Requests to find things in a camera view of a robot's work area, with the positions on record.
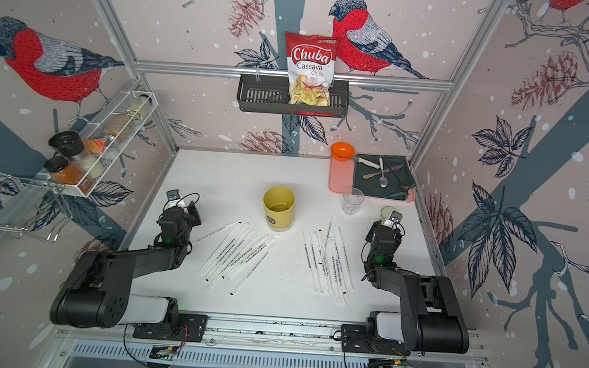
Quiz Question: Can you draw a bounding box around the fifteenth straw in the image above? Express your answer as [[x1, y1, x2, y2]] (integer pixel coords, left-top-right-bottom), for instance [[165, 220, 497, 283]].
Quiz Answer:
[[194, 221, 241, 243]]

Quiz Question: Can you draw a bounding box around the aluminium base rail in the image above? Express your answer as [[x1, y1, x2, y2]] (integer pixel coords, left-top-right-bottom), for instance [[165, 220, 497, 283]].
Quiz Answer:
[[49, 312, 486, 368]]

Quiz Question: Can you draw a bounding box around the eleventh straw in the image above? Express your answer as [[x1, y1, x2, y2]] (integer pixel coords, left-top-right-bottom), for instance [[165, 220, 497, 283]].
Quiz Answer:
[[337, 227, 356, 291]]

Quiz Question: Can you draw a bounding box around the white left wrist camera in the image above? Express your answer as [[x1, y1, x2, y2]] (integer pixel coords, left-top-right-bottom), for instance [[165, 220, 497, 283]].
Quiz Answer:
[[163, 189, 189, 210]]

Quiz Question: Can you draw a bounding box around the metal spoon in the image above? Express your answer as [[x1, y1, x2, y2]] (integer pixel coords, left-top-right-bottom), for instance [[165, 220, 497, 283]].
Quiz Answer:
[[379, 157, 389, 189]]

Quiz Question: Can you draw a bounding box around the thirteenth straw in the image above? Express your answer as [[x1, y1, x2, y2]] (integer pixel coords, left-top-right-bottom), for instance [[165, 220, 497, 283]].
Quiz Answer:
[[321, 212, 335, 263]]

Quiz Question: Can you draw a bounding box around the green mat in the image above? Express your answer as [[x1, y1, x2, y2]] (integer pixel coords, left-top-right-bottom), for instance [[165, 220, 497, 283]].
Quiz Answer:
[[352, 154, 416, 202]]

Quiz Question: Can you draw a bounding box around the Chuba cassava chips bag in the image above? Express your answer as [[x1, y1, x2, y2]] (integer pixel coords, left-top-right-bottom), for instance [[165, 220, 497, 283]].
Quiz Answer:
[[285, 32, 338, 107]]

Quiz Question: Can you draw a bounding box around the wooden spoon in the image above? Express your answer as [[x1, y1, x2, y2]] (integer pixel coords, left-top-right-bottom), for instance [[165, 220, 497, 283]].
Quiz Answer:
[[362, 165, 404, 180]]

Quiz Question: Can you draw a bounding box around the pink tray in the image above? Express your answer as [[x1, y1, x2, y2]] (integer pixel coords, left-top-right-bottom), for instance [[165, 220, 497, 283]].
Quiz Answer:
[[326, 155, 419, 204]]

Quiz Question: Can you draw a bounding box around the white wire spice rack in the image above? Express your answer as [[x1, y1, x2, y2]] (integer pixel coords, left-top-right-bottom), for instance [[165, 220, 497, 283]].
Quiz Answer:
[[29, 90, 158, 198]]

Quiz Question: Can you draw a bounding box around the white handle knife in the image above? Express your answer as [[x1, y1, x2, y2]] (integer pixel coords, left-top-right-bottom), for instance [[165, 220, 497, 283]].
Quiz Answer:
[[353, 156, 381, 170]]

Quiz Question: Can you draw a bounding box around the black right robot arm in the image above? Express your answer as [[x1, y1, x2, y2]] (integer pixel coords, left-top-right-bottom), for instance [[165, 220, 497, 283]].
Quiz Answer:
[[363, 221, 470, 354]]

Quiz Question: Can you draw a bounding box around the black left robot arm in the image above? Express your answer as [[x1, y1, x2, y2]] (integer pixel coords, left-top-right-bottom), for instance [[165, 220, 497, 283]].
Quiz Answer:
[[49, 201, 202, 328]]

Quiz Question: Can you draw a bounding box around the clear plastic cup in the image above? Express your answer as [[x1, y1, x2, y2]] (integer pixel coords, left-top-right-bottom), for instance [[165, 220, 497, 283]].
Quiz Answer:
[[341, 187, 365, 216]]

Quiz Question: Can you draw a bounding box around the fourteenth straw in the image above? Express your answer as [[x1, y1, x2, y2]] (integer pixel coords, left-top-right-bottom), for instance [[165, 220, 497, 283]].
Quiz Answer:
[[229, 241, 277, 297]]

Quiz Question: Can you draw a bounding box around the orange spice jar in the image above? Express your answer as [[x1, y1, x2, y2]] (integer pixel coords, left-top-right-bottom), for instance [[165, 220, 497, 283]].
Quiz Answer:
[[44, 156, 94, 192]]

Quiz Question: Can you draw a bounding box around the twelfth straw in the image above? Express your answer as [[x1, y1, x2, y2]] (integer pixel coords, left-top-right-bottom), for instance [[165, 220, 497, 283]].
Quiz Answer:
[[326, 239, 345, 305]]

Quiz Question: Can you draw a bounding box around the black wall basket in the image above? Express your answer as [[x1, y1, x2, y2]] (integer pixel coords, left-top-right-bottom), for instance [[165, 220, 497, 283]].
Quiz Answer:
[[237, 74, 349, 119]]

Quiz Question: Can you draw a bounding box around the yellow straw cup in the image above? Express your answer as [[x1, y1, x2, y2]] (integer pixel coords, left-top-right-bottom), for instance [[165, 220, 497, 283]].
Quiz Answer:
[[263, 186, 296, 231]]

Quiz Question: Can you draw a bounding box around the orange bowl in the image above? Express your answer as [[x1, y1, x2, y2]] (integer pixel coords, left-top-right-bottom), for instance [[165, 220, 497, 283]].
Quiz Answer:
[[330, 142, 356, 162]]

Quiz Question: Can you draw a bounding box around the black lid spice jar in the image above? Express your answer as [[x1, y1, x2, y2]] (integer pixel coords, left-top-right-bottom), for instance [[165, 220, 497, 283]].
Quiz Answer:
[[48, 130, 86, 158]]

